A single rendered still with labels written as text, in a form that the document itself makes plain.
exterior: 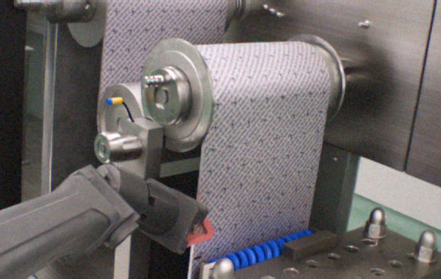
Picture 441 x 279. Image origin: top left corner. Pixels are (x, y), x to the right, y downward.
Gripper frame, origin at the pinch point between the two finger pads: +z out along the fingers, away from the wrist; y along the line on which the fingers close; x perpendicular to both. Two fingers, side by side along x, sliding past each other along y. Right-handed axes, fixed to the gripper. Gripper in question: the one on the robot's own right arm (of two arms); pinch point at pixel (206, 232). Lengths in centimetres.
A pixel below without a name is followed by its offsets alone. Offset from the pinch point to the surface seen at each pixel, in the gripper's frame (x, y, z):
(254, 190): 8.0, 0.3, 4.6
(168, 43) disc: 19.5, -8.2, -13.9
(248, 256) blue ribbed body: -0.6, 2.6, 7.3
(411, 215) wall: 40, -113, 280
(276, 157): 13.4, 0.3, 5.6
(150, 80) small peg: 14.0, -5.7, -15.7
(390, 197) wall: 45, -129, 277
